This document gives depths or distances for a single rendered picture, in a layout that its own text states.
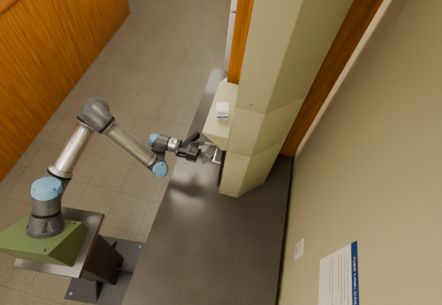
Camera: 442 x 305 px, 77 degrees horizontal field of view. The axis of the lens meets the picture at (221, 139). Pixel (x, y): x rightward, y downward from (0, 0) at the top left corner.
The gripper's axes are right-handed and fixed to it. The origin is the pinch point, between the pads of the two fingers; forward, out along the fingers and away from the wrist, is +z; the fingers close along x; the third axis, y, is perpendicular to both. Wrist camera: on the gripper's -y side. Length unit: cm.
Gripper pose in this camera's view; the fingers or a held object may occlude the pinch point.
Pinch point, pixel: (215, 152)
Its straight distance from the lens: 148.3
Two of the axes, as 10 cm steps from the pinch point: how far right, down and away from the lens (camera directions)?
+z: 9.7, 2.4, -0.7
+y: -2.4, 8.0, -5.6
